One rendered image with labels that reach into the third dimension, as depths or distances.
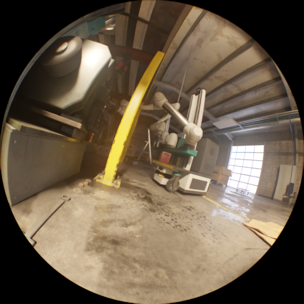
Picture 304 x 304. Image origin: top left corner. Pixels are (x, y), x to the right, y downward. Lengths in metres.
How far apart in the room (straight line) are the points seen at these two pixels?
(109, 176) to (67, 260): 0.76
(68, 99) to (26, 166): 0.33
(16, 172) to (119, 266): 0.44
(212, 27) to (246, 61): 2.07
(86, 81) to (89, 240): 0.64
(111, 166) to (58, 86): 0.72
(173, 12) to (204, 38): 3.98
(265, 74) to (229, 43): 2.16
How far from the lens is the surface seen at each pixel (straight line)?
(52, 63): 0.53
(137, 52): 1.92
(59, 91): 0.57
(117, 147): 0.90
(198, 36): 5.57
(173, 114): 1.21
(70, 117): 0.61
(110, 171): 0.93
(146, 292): 0.35
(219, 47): 5.77
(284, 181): 7.78
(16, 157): 0.45
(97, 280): 0.34
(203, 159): 1.51
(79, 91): 0.54
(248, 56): 5.91
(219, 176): 6.55
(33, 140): 0.48
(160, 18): 1.82
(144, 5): 1.64
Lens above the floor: 0.32
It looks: 4 degrees up
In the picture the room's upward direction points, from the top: 18 degrees clockwise
